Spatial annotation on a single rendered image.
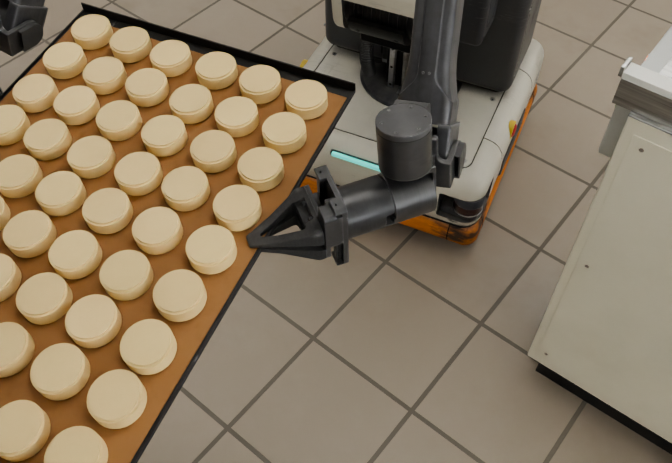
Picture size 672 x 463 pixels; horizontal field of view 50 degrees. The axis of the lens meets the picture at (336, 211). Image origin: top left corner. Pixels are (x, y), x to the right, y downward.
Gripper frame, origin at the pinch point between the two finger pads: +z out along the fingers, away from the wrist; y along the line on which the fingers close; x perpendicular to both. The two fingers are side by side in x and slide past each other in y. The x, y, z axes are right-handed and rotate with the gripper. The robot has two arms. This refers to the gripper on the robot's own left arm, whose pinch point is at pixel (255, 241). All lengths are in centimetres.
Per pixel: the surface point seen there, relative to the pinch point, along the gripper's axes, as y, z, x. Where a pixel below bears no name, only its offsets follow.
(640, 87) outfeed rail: 13, -61, 14
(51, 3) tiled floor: 107, 30, 202
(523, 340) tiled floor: 102, -62, 16
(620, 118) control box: 24, -64, 17
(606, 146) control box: 30, -63, 17
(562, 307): 69, -60, 8
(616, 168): 29, -61, 11
